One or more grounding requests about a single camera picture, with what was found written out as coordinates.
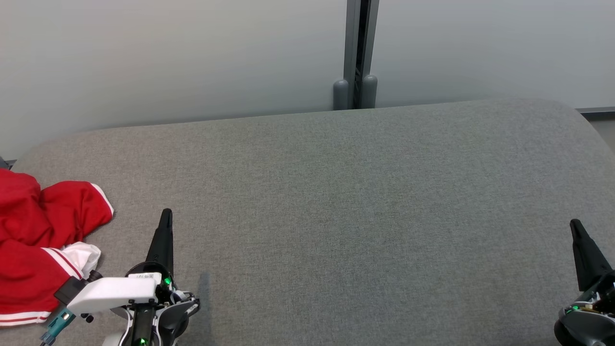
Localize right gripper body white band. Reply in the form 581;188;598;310
561;270;615;316

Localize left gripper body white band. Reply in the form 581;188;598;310
66;261;201;315

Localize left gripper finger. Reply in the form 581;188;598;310
146;208;174;277

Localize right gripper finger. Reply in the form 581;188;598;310
570;219;614;292

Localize red white striped shorts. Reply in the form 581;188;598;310
0;168;115;249

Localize teal left camera cable connector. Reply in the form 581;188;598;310
40;308;76;346

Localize grey partition base rail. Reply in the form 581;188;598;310
576;107;615;121

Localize grey metal partition post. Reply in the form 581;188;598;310
333;0;380;111

